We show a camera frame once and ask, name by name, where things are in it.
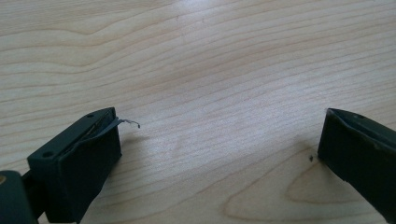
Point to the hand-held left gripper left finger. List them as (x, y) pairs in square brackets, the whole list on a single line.
[(77, 168)]

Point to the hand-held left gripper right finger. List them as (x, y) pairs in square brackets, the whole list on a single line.
[(358, 152)]

